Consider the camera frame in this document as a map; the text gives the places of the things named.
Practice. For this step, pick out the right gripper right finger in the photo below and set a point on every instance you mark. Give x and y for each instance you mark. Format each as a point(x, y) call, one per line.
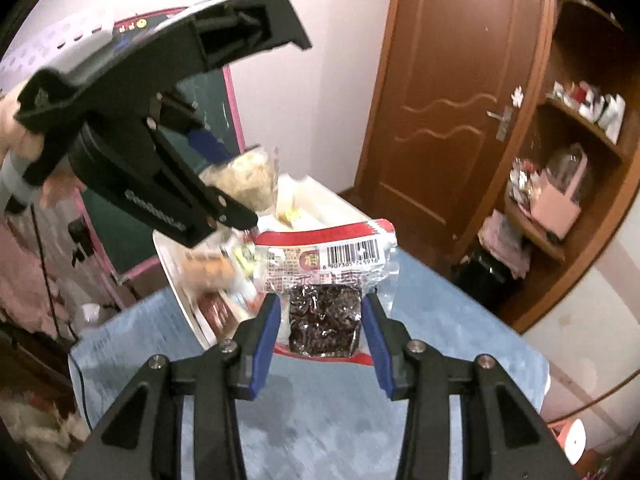
point(465, 413)

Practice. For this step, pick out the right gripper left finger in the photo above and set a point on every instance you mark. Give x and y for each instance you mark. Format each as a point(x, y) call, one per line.
point(139, 436)

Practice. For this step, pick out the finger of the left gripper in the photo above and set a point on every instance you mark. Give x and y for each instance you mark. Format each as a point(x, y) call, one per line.
point(209, 147)
point(220, 199)

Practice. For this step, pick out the yellow rice cake block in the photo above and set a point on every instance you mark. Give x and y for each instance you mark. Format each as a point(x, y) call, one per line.
point(250, 178)

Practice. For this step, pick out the round cookies clear pack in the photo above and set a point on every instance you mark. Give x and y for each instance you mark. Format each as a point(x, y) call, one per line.
point(204, 270)

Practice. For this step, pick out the dark prune red-edged packet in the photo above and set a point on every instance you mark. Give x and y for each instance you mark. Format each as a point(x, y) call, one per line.
point(321, 276)

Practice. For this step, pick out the green pineapple cake packet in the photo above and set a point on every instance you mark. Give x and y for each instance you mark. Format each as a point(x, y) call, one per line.
point(244, 256)

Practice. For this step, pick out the dark red snowflake packet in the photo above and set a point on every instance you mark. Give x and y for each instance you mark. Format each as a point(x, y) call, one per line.
point(218, 314)

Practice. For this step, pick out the person left hand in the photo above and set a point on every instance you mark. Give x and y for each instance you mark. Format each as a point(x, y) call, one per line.
point(16, 139)

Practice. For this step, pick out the pink plastic stool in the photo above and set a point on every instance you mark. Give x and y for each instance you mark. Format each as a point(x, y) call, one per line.
point(572, 438)

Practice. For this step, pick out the white plastic organizer bin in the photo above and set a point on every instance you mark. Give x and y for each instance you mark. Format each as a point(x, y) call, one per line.
point(302, 205)

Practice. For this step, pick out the blue table cloth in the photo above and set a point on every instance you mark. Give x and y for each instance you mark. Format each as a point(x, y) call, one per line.
point(313, 420)

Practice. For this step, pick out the folded pink cloths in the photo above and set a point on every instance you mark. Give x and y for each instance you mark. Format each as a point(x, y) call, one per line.
point(505, 243)

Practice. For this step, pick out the pink basket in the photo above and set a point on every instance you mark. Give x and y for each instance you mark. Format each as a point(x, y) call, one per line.
point(555, 203)

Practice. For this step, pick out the brown wooden door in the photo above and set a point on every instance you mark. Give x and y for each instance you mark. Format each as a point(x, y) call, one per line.
point(451, 87)

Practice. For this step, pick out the green chalkboard pink frame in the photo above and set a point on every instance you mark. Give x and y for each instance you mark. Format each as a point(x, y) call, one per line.
point(156, 162)

